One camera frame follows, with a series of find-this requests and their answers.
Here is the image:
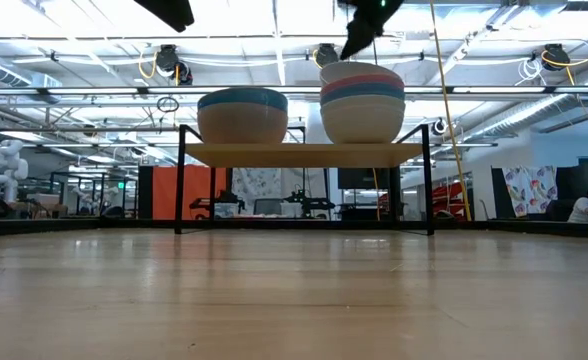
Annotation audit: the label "white patterned board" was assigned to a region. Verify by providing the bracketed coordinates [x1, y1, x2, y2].
[231, 167, 283, 201]

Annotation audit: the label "orange partition wall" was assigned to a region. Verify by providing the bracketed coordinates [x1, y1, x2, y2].
[152, 164, 228, 221]

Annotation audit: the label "pink bowl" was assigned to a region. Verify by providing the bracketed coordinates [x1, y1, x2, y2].
[320, 73, 406, 97]

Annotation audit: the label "wooden shelf black legs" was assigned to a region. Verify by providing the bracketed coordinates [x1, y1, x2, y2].
[173, 123, 436, 237]

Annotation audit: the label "hanging black cable coil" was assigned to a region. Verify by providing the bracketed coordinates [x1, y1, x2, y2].
[156, 95, 180, 114]

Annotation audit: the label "blue bowl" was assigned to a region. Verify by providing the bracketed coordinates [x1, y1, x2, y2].
[320, 82, 407, 107]
[197, 89, 289, 114]

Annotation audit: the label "black aluminium table frame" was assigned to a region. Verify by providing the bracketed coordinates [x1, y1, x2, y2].
[0, 215, 588, 239]

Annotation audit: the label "black ceiling cable reel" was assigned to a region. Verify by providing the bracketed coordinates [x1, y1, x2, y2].
[315, 42, 340, 69]
[541, 42, 568, 69]
[153, 43, 181, 72]

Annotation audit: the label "grey bowl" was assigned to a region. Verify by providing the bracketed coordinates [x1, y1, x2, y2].
[196, 102, 289, 146]

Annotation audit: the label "black flat screen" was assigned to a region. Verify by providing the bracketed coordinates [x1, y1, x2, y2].
[337, 167, 390, 191]

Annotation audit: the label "black partition panel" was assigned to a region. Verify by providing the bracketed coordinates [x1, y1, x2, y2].
[137, 164, 154, 220]

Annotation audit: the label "silver ventilation duct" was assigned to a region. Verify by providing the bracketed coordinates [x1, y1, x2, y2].
[466, 64, 588, 144]
[0, 49, 63, 104]

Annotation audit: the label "white robot figure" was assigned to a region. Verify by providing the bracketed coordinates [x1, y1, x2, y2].
[0, 138, 30, 204]

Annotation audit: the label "red bin rack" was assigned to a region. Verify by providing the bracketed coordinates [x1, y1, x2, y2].
[426, 180, 468, 217]

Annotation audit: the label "person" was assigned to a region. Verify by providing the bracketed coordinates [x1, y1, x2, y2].
[567, 183, 588, 224]

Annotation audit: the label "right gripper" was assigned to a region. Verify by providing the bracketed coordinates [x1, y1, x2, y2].
[340, 0, 406, 61]

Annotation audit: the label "floral patterned cloth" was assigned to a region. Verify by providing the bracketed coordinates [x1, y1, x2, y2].
[501, 165, 559, 217]

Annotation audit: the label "yellow cable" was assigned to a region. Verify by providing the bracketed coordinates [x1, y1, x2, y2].
[371, 167, 381, 221]
[427, 0, 474, 222]

